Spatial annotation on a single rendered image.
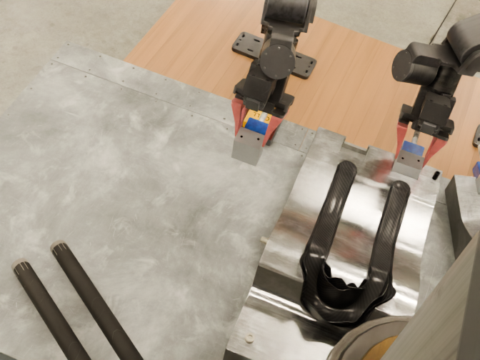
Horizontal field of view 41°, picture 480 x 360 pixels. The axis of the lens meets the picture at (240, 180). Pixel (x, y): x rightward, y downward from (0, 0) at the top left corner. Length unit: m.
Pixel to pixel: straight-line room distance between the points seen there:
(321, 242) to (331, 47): 0.66
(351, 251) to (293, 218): 0.12
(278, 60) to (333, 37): 0.64
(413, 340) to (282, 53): 0.81
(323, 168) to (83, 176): 0.47
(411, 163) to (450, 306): 1.05
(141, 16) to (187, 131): 1.57
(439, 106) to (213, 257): 0.49
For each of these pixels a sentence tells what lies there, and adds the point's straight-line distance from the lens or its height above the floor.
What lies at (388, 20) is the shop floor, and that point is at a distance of 3.13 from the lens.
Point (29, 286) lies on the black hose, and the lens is 1.15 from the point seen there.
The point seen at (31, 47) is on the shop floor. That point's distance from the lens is 2.79.
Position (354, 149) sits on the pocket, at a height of 0.87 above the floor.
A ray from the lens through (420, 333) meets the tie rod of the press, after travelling 0.26.
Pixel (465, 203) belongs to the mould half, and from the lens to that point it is 1.35.
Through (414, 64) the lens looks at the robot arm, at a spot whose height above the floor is 1.11.
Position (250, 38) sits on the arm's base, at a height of 0.81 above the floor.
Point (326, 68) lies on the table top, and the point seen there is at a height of 0.80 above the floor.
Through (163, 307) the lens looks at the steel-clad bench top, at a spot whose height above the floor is 0.80.
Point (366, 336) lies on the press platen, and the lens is 0.35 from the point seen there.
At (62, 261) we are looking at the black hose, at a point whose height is 0.84.
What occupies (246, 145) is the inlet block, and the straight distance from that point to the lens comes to 1.17.
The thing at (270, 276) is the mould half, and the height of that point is 0.91.
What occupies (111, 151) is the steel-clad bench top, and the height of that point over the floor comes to 0.80.
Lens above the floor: 1.84
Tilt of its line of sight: 53 degrees down
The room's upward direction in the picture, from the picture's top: 11 degrees clockwise
